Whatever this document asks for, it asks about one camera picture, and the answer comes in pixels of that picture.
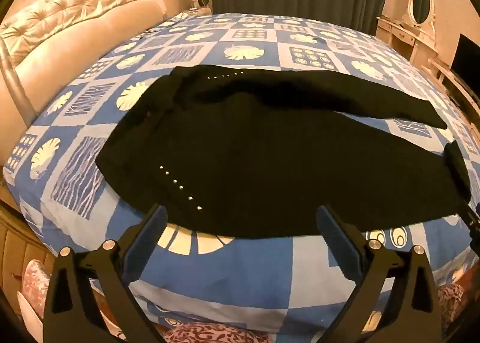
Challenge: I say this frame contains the white vanity table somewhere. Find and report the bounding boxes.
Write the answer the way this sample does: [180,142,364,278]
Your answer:
[375,15,439,66]

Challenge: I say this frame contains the beige tufted headboard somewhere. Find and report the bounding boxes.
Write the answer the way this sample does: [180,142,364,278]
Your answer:
[0,0,179,137]

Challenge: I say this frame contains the black pants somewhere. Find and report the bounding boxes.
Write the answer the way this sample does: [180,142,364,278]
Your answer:
[95,64,471,239]

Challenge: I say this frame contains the black television screen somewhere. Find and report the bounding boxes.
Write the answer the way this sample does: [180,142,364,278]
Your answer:
[450,33,480,85]

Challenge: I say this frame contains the oval white-framed mirror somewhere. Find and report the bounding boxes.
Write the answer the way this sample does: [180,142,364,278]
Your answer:
[407,0,436,29]

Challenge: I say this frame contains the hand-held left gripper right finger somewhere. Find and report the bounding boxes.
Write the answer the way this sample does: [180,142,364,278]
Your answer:
[317,205,443,343]

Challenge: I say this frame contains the white television cabinet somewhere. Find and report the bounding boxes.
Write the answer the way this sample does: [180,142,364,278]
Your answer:
[427,58,480,119]

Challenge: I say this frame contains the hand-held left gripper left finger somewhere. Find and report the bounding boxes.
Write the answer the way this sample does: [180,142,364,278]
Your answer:
[44,205,168,343]

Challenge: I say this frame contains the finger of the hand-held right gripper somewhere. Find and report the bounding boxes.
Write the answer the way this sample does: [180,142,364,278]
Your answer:
[444,141,480,231]

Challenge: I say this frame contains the blue patterned bed sheet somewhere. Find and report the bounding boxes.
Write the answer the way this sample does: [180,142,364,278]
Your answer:
[2,12,480,334]

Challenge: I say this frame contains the beige padded bed frame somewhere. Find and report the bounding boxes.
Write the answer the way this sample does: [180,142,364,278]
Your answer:
[0,208,49,314]

